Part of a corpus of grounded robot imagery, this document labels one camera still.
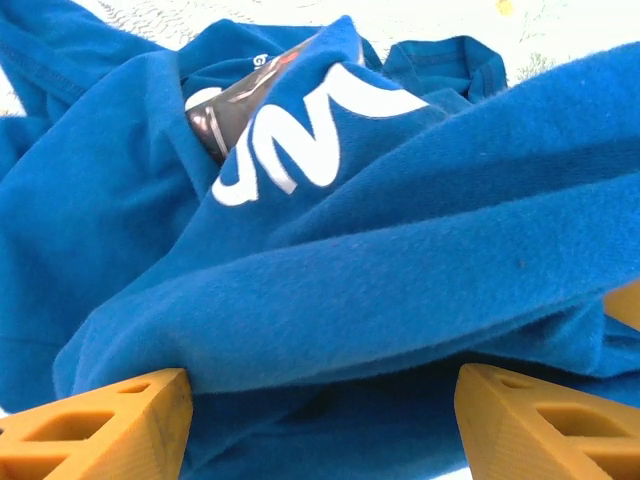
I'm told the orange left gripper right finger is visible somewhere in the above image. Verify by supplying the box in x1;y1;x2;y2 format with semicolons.
453;362;640;480

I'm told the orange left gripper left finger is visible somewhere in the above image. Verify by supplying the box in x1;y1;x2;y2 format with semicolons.
0;367;195;480

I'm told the blue t-shirt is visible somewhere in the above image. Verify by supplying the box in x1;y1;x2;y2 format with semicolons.
0;0;640;480

